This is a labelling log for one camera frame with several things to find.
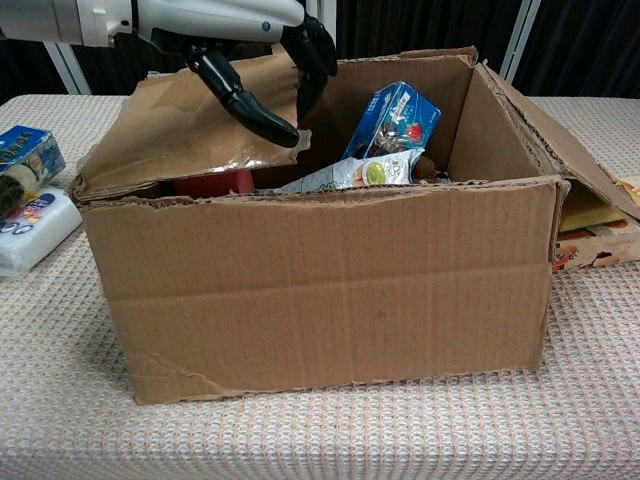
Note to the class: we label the blue printed snack box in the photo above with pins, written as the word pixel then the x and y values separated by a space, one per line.
pixel 25 160

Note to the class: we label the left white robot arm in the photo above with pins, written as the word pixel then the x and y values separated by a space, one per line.
pixel 50 20

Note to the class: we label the yellow sponge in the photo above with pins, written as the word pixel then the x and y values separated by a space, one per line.
pixel 585 210

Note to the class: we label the small dark printed packet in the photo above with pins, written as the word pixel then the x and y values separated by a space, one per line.
pixel 432 170

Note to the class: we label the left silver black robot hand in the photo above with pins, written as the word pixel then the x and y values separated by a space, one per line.
pixel 210 17

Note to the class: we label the silver white snack bag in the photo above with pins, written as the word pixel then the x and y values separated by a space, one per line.
pixel 360 172

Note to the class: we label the beige waffle tablecloth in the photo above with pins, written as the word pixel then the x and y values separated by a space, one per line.
pixel 320 440

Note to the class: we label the orange printed snack box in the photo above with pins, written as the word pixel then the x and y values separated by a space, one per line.
pixel 600 255

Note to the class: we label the blue berry snack box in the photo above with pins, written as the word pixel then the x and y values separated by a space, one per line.
pixel 395 120

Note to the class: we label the brown cardboard box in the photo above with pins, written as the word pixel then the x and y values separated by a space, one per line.
pixel 320 290

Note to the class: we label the red block item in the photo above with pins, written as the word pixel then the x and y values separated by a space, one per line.
pixel 215 184

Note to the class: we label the white tissue pack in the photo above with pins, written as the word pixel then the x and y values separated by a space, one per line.
pixel 35 235

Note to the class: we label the white metal frame post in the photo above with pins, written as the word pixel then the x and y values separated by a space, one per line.
pixel 67 70
pixel 517 35

